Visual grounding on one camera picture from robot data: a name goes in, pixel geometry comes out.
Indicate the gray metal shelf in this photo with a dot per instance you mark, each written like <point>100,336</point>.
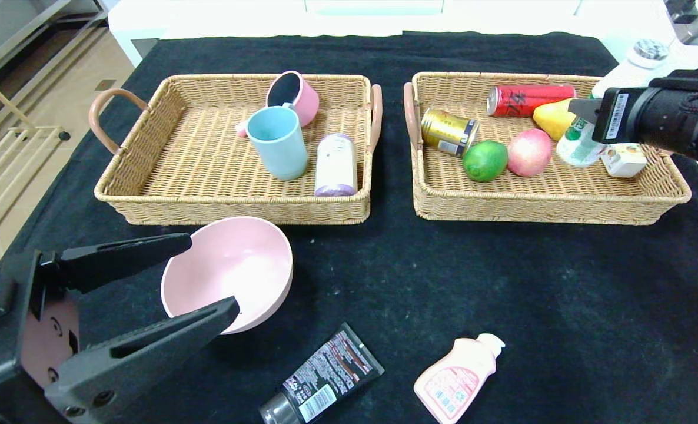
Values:
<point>31,23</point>

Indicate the pink bowl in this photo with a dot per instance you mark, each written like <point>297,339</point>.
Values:
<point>231,265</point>

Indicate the red peach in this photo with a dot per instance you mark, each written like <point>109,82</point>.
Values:
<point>528,153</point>

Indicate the small floor socket cover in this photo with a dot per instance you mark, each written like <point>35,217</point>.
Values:
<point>106,85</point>

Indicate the black tablecloth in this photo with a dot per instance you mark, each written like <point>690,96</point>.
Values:
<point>349,294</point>

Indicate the red soda can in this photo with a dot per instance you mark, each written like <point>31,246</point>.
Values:
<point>519,100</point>

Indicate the green lime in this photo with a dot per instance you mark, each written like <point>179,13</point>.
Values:
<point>484,160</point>

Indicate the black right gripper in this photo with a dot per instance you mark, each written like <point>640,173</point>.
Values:
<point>615,116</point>

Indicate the gold drink can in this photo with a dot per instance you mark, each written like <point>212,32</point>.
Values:
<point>443,132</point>

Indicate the white bottle with purple base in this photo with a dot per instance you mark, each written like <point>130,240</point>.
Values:
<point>336,168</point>

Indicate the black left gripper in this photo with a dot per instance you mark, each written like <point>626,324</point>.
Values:
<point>44,330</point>

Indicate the small white carton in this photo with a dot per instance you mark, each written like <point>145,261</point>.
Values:
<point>622,162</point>

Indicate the black cosmetic tube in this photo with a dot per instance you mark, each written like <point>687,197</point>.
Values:
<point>325,374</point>

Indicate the pink lotion bottle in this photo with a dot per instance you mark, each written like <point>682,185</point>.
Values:
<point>455,380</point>

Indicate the pink mug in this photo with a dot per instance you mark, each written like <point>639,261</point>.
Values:
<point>308,101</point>

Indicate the teal plastic cup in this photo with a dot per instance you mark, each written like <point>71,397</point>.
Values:
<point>279,150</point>

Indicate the white table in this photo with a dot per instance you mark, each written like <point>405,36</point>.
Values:
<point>266,20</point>

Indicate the yellow pear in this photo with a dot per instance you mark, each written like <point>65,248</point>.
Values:
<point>552,121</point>

